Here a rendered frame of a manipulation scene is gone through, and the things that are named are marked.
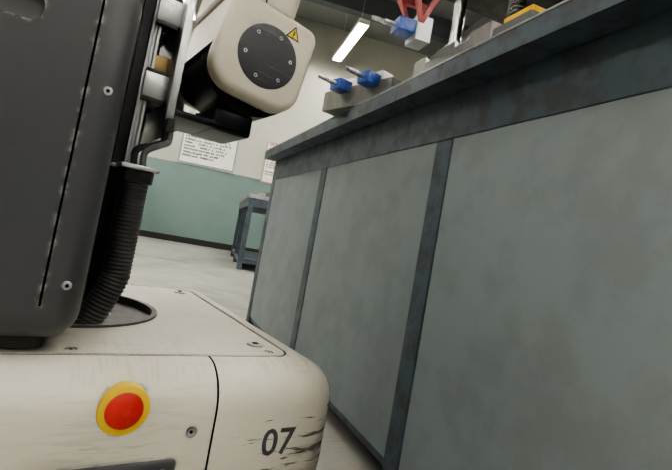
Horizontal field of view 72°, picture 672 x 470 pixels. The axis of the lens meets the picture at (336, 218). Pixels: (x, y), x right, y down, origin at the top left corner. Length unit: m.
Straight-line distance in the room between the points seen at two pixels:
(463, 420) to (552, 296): 0.24
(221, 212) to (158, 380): 7.54
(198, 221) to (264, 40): 7.33
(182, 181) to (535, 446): 7.69
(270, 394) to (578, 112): 0.53
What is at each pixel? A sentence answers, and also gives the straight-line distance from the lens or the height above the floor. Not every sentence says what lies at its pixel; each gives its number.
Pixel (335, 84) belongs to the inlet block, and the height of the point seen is 0.85.
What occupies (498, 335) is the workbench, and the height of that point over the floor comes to 0.36.
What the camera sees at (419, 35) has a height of 0.91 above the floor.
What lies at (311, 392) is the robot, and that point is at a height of 0.25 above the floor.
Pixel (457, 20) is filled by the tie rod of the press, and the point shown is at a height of 1.67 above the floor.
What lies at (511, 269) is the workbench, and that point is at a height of 0.45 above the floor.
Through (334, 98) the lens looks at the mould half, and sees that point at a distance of 1.28.
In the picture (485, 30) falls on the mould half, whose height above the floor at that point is 0.88.
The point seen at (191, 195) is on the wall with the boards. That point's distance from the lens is 8.08.
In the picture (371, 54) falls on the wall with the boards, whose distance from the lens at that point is 9.09.
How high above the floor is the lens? 0.45
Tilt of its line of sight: 3 degrees up
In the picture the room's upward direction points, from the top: 10 degrees clockwise
